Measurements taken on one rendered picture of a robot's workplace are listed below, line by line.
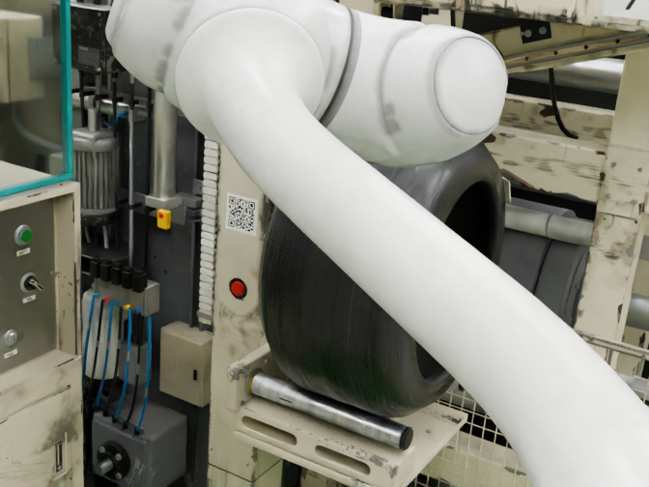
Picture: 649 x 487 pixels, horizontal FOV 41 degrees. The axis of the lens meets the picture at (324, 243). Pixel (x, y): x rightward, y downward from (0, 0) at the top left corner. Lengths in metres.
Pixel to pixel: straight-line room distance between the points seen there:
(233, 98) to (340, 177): 0.10
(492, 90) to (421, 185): 0.82
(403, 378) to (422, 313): 1.07
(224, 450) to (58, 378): 0.40
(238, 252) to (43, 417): 0.51
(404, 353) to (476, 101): 0.90
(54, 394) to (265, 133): 1.41
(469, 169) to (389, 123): 0.92
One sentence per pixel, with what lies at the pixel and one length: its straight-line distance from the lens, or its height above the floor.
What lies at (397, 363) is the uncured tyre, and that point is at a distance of 1.49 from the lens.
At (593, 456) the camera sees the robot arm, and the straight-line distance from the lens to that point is 0.40.
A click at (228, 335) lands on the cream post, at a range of 1.87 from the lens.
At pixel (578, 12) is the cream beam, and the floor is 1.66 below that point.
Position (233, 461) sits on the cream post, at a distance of 2.00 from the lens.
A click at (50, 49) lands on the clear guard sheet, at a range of 1.71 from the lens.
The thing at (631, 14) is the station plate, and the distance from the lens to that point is 1.67.
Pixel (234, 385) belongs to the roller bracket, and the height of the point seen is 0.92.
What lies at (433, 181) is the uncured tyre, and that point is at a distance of 1.47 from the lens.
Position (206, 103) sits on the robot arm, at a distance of 0.59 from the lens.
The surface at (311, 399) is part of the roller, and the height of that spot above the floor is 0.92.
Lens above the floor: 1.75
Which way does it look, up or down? 19 degrees down
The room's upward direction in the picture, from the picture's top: 5 degrees clockwise
